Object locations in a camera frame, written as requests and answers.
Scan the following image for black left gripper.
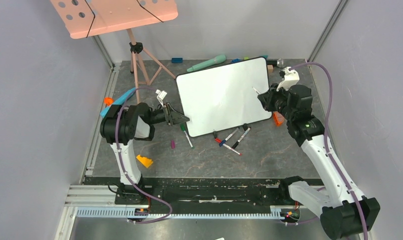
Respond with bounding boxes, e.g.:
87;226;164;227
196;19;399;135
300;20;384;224
148;102;190;126

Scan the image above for white whiteboard black frame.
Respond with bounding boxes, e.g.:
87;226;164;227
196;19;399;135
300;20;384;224
176;56;272;137

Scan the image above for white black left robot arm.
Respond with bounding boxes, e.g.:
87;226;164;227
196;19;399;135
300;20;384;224
99;102;190;186

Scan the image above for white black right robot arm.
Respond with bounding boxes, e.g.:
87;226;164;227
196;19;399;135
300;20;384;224
257;83;381;240

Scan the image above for green whiteboard marker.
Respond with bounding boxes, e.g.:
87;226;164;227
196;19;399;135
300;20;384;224
180;123;194;149

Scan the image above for black whiteboard marker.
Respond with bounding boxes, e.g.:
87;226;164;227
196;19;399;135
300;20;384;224
232;127;251;149

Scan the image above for red whiteboard marker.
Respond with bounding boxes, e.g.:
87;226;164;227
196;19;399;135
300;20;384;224
214;138;242;156

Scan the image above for blue whiteboard marker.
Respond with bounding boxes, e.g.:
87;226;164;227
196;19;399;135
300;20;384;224
219;127;239;147

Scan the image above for orange semicircle toy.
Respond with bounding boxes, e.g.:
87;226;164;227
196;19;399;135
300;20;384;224
272;111;285;127

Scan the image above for small wooden cube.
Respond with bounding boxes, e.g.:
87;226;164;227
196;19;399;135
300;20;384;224
267;64;275;74

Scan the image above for blue toy brick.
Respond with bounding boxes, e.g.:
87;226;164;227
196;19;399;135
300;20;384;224
230;58;242;63

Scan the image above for blue rectangular block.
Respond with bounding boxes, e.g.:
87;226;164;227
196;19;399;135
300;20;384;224
171;57;184;64

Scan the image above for yellow stepped wedge block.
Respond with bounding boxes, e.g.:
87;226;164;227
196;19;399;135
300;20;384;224
136;154;154;169

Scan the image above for teal flat piece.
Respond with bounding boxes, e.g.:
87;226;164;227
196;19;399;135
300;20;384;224
186;54;227;73

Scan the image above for orange small toy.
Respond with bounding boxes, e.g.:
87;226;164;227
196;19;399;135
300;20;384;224
103;97;114;106

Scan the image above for pink music stand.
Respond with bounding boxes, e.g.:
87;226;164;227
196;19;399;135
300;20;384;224
49;0;179;112

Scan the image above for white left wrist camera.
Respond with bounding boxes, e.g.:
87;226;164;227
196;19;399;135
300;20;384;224
155;89;168;108

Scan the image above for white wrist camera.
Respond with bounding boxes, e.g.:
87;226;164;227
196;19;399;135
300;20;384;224
155;89;168;108
276;67;300;92

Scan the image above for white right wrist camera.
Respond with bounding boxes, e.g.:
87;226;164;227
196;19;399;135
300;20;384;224
276;67;300;92

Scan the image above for blue toy recorder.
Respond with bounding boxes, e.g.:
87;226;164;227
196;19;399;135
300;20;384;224
99;87;136;118

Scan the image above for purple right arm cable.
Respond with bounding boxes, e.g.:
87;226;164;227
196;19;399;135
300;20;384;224
280;62;370;240

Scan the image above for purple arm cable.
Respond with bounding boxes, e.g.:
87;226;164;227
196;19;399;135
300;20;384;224
114;86;174;225
280;62;370;240

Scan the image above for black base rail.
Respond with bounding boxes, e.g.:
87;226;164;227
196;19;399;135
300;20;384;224
115;177;312;215

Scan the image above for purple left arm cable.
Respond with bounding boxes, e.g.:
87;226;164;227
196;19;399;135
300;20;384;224
114;86;174;225

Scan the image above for aluminium frame rails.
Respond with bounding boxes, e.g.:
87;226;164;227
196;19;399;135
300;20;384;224
63;185;328;210

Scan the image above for white toothed cable rail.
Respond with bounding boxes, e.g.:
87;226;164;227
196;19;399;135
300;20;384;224
76;206;293;220

